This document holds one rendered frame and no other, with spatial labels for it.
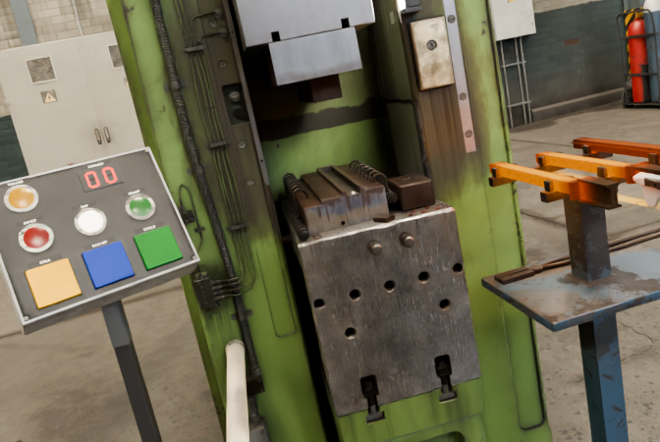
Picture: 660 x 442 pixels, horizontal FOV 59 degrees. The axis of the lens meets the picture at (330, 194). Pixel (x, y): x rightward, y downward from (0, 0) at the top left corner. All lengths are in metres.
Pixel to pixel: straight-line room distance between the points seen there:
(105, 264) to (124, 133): 5.40
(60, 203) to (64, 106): 5.39
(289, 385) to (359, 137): 0.78
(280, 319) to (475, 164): 0.67
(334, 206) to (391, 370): 0.42
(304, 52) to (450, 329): 0.75
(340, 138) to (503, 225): 0.57
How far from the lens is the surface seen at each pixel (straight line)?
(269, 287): 1.57
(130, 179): 1.29
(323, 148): 1.85
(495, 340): 1.80
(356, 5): 1.38
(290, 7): 1.36
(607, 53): 9.50
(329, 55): 1.36
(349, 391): 1.49
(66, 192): 1.26
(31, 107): 6.69
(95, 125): 6.59
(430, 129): 1.57
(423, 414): 1.58
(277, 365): 1.65
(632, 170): 1.23
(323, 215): 1.39
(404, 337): 1.46
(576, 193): 1.16
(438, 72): 1.55
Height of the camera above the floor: 1.28
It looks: 12 degrees down
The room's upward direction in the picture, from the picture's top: 12 degrees counter-clockwise
